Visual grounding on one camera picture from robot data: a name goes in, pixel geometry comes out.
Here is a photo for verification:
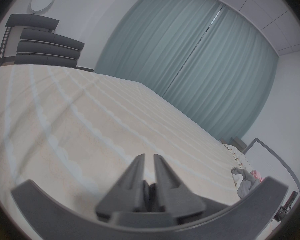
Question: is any round white mirror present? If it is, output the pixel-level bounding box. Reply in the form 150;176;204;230
27;0;58;15

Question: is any black chest of drawers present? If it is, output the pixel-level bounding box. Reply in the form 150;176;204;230
0;13;85;69

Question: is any pink garment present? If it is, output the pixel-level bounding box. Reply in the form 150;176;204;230
250;170;265;182

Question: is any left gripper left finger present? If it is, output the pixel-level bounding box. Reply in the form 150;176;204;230
96;153;146;217

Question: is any grey bedside table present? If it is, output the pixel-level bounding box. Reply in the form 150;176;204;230
219;136;247;151

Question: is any white printed pillow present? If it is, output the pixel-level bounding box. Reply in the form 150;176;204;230
224;144;252;171

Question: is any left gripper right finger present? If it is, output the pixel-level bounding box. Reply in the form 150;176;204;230
153;153;206;216

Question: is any grey garment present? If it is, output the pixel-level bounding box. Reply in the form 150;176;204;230
231;167;262;187

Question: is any bed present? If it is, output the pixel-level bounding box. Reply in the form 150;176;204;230
0;64;300;234

